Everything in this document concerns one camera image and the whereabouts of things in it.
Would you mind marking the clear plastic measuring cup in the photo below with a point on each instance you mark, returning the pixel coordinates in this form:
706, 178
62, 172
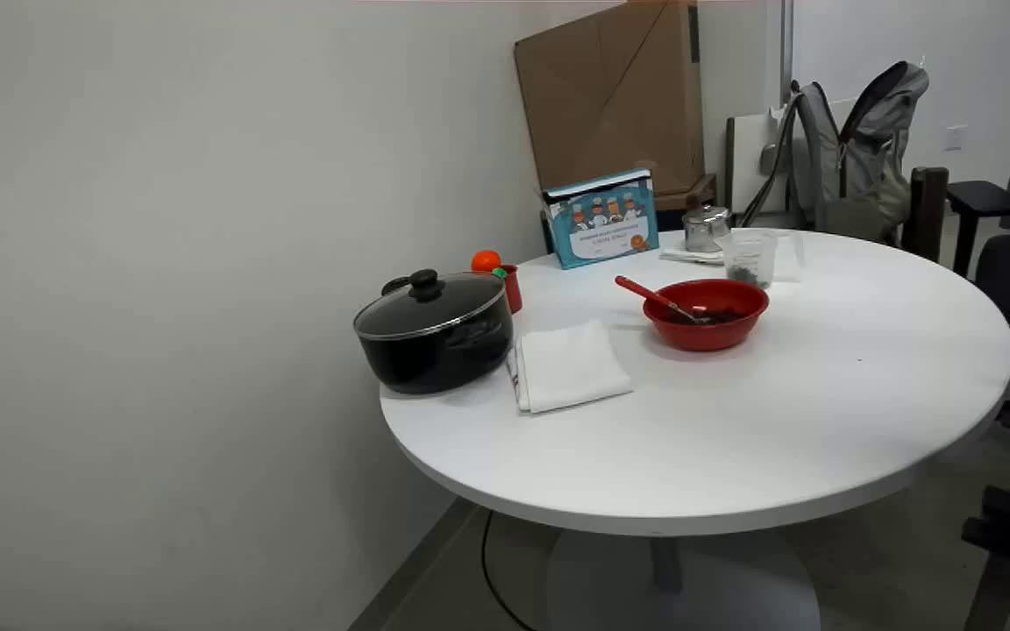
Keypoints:
752, 254

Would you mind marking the orange ball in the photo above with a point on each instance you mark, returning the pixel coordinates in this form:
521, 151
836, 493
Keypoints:
485, 263

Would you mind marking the glass lid with black knob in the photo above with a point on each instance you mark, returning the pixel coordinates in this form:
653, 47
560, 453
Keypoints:
429, 310

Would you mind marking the black cooking pot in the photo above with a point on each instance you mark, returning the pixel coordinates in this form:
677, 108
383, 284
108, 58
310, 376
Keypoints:
436, 355

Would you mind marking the blue picture box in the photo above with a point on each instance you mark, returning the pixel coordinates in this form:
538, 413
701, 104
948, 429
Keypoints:
604, 230

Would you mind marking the red bowl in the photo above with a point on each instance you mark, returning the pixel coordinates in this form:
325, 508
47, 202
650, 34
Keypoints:
711, 334

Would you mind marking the small steel pot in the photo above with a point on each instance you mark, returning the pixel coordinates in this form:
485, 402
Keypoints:
701, 230

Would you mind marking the brown cardboard sheet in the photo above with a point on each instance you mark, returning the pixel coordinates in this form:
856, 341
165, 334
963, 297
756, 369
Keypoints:
613, 92

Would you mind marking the white panel board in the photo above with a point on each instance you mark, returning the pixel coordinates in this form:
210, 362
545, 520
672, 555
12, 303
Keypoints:
752, 161

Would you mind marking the grey backpack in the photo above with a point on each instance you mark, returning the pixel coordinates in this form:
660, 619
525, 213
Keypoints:
856, 161

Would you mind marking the dark wooden chair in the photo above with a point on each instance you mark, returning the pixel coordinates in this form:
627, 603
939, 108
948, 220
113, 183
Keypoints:
927, 213

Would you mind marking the white table pedestal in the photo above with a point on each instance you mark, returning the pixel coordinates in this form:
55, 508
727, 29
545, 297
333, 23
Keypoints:
693, 582

